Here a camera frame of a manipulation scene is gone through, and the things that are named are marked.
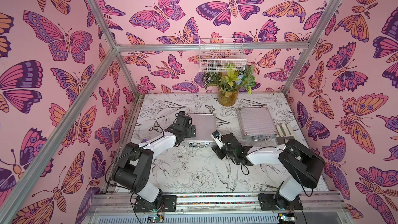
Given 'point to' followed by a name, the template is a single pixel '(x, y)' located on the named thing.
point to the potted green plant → (228, 84)
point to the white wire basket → (222, 55)
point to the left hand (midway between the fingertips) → (188, 128)
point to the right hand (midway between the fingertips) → (215, 143)
